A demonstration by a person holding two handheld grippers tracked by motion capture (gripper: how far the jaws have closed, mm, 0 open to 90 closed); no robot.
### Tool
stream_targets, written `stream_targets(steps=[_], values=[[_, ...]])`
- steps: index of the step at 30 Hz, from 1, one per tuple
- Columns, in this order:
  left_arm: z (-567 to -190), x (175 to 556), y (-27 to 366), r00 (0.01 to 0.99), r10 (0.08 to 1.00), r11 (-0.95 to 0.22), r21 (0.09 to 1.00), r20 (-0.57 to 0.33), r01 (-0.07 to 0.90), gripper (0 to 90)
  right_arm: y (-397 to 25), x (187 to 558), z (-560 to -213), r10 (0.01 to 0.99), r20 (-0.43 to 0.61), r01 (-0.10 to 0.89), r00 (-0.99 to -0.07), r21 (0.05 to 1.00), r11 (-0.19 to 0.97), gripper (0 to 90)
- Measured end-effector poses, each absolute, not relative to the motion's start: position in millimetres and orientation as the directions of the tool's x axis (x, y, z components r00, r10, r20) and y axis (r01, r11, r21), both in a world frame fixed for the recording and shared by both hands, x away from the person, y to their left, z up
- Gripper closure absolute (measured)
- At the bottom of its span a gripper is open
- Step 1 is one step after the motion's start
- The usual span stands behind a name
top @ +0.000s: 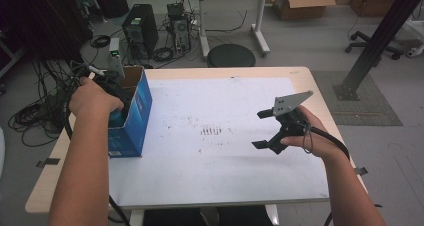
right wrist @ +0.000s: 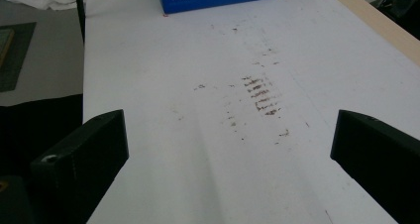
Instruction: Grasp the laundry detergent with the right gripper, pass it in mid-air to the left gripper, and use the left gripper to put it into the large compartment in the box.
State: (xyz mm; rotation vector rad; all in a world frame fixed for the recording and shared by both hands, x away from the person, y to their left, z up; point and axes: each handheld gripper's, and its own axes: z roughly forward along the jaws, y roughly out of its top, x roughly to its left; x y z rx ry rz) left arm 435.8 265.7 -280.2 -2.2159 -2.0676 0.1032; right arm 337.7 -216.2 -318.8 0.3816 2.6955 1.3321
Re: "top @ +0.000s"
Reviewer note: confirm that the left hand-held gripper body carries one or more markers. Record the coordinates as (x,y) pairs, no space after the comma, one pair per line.
(118,87)

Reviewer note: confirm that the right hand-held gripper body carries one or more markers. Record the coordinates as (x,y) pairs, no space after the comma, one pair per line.
(290,119)

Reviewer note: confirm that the blue cardboard box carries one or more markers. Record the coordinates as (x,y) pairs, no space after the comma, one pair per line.
(138,119)

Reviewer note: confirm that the person's left hand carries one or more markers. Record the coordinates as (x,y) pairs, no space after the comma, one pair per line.
(91,101)

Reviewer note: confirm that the person's right hand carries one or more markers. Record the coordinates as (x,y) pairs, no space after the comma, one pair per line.
(316,139)

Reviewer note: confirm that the white device with green light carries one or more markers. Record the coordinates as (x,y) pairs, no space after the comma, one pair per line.
(114,47)

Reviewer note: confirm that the white table mat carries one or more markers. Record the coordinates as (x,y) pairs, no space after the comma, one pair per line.
(213,176)

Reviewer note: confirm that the black computer tower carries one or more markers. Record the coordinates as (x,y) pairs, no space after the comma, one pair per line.
(140,26)

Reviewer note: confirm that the black round stool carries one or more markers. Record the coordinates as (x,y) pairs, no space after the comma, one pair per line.
(230,56)

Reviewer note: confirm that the grey floor mat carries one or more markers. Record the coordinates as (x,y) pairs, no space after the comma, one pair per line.
(363,99)

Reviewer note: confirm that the small grey computer tower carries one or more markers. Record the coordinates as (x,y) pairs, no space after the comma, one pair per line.
(181,32)

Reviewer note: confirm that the black tape strip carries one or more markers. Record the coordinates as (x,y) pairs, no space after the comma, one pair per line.
(49,161)
(361,171)

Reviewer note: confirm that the small black box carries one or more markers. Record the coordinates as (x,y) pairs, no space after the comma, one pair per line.
(175,10)

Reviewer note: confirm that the black curtain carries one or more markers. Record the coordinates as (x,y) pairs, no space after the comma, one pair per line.
(40,19)

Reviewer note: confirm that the black office chair base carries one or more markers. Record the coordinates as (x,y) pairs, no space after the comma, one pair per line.
(363,42)

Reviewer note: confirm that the open brown cardboard box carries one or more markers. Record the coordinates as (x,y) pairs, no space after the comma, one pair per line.
(300,7)

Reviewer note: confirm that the closed brown cardboard box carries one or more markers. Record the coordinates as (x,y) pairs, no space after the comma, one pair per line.
(376,1)

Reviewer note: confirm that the black metal stand post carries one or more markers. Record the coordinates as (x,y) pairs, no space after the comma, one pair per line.
(380,36)

